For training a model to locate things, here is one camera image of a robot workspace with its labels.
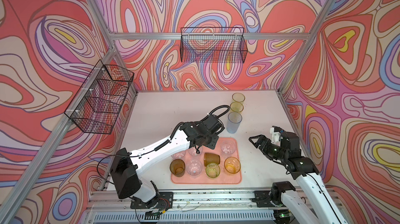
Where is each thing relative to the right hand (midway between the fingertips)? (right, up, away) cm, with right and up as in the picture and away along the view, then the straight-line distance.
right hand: (254, 146), depth 77 cm
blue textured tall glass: (-6, +12, +18) cm, 23 cm away
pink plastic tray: (-16, -12, +5) cm, 20 cm away
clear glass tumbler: (-32, -6, +11) cm, 35 cm away
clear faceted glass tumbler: (-39, -8, +10) cm, 41 cm away
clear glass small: (-12, -4, +11) cm, 17 cm away
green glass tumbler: (-21, -14, +5) cm, 26 cm away
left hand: (-20, +3, -1) cm, 21 cm away
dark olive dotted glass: (-40, -13, +5) cm, 42 cm away
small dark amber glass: (-22, -8, +6) cm, 24 cm away
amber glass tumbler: (-10, -12, +6) cm, 17 cm away
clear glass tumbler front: (-31, -13, +5) cm, 34 cm away
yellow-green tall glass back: (-3, +26, +23) cm, 35 cm away
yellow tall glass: (-4, +20, +21) cm, 29 cm away
